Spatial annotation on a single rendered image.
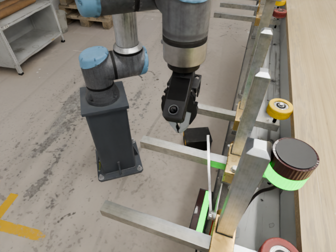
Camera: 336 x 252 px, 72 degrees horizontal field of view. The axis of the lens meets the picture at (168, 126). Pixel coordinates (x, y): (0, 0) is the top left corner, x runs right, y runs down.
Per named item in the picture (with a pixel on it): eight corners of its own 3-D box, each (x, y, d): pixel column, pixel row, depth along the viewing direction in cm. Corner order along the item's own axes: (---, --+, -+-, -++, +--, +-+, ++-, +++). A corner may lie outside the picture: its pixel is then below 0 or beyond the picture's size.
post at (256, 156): (206, 258, 66) (246, 150, 32) (209, 246, 68) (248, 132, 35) (218, 263, 65) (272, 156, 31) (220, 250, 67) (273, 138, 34)
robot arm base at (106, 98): (86, 109, 125) (82, 94, 118) (85, 89, 138) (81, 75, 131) (122, 103, 129) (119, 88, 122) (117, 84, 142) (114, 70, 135)
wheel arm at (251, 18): (213, 18, 162) (214, 12, 159) (214, 17, 164) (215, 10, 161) (279, 26, 152) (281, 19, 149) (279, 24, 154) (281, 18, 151)
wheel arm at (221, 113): (165, 108, 96) (165, 100, 93) (168, 103, 98) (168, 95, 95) (276, 133, 86) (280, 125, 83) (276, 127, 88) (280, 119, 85)
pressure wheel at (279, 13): (275, 25, 158) (281, 6, 150) (284, 29, 153) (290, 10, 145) (266, 26, 156) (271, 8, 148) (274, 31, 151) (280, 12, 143)
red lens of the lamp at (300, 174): (267, 173, 32) (272, 164, 31) (268, 143, 36) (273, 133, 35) (314, 186, 31) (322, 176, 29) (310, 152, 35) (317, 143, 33)
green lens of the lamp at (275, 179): (262, 183, 34) (266, 174, 32) (264, 153, 38) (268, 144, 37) (306, 195, 33) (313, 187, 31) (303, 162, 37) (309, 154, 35)
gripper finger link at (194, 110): (196, 122, 60) (200, 94, 53) (195, 126, 59) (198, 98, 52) (178, 118, 61) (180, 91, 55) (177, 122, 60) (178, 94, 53)
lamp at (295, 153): (238, 228, 46) (272, 162, 31) (241, 203, 50) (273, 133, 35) (269, 238, 44) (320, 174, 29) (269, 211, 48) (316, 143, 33)
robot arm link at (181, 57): (202, 51, 43) (153, 44, 45) (200, 74, 46) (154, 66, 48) (211, 32, 49) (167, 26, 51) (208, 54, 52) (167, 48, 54)
